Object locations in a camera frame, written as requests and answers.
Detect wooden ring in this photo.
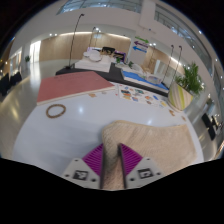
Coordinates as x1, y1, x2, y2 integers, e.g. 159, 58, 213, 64
45, 103, 67, 119

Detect black low display table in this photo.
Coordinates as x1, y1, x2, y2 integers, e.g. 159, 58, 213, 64
54, 61, 169, 98

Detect potted plant in striped pot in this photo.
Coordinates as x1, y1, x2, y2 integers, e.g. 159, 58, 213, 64
167, 62, 205, 112

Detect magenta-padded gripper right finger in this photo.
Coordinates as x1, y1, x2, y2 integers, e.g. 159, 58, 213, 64
117, 143, 164, 190

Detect blue-based architectural model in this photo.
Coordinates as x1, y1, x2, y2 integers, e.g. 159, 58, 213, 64
120, 63, 169, 93

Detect beige towel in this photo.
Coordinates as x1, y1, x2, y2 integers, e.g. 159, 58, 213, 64
100, 119, 198, 191

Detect coloured arrow signs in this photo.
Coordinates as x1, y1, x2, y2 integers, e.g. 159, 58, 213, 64
132, 35, 150, 54

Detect black piano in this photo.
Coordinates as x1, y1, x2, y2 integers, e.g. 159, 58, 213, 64
101, 46, 127, 63

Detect red flat board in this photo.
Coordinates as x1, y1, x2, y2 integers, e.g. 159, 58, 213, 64
35, 70, 117, 106

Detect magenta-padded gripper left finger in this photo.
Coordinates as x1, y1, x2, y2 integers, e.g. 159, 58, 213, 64
61, 143, 106, 190

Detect group of black chairs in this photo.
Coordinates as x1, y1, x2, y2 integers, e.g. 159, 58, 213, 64
0, 71, 23, 98
201, 112, 221, 141

